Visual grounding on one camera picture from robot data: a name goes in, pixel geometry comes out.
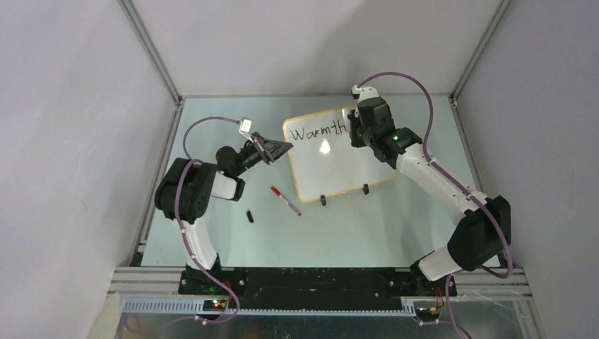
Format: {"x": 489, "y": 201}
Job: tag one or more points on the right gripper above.
{"x": 355, "y": 119}

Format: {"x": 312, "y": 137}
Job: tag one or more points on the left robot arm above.
{"x": 185, "y": 191}

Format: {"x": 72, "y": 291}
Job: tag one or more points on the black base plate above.
{"x": 313, "y": 289}

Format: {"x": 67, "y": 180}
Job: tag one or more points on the yellow framed whiteboard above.
{"x": 322, "y": 160}

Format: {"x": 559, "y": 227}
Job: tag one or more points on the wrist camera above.
{"x": 361, "y": 94}
{"x": 245, "y": 128}

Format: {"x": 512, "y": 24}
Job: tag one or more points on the aluminium frame rail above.
{"x": 151, "y": 50}

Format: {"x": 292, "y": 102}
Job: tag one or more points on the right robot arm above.
{"x": 483, "y": 224}

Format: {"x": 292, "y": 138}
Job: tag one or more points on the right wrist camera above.
{"x": 361, "y": 94}

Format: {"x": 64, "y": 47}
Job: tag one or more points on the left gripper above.
{"x": 269, "y": 150}

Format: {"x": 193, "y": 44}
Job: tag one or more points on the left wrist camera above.
{"x": 245, "y": 128}

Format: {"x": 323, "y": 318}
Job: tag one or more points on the red capped marker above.
{"x": 295, "y": 210}

